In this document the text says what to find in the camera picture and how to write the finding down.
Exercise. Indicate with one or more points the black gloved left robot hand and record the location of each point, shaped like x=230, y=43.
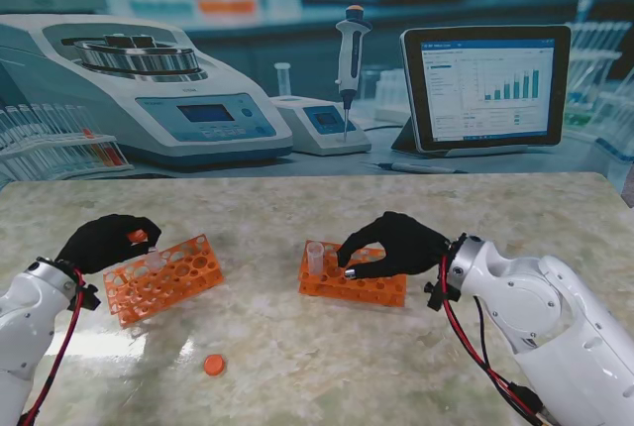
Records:
x=99, y=247

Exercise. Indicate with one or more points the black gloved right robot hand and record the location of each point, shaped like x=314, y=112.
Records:
x=401, y=247

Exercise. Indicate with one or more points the clear plastic test tube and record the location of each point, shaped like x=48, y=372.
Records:
x=156, y=258
x=315, y=257

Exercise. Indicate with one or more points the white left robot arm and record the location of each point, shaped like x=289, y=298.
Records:
x=30, y=322

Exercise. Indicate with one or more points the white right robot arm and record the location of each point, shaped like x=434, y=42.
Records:
x=545, y=322

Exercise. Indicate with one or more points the orange test tube rack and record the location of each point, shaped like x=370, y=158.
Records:
x=163, y=282
x=356, y=282

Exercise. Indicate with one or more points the printed laboratory backdrop poster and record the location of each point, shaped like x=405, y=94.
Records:
x=317, y=74

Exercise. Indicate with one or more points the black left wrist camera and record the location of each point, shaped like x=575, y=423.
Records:
x=89, y=297

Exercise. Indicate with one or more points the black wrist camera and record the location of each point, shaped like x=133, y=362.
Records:
x=438, y=296
x=89, y=297

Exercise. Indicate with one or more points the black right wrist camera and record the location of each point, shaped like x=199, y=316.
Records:
x=438, y=296

